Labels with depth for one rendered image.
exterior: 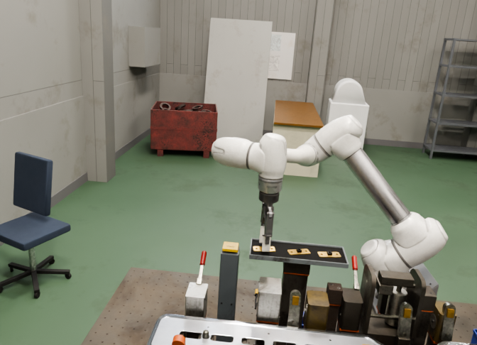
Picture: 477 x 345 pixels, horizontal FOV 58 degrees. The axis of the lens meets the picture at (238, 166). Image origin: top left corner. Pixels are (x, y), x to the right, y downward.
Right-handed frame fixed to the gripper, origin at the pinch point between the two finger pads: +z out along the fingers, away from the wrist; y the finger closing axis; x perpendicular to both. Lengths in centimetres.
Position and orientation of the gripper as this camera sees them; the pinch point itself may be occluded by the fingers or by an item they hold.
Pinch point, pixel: (265, 240)
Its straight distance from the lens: 166.6
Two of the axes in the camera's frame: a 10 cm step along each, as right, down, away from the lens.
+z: -0.6, 9.5, 3.0
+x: 9.9, 0.3, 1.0
